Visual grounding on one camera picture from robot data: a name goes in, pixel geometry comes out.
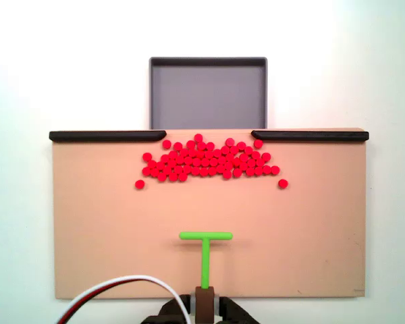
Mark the green T pusher brown base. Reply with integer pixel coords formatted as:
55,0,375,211
178,231,234,324

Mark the peach work board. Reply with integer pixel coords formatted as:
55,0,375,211
52,127,368,300

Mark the black edge bar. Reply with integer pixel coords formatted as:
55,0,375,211
49,130,167,142
250,130,370,142

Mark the grey square tray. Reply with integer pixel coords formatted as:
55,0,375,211
148,56,269,130

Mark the white red black servo cable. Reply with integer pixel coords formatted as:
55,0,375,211
55,275,194,324

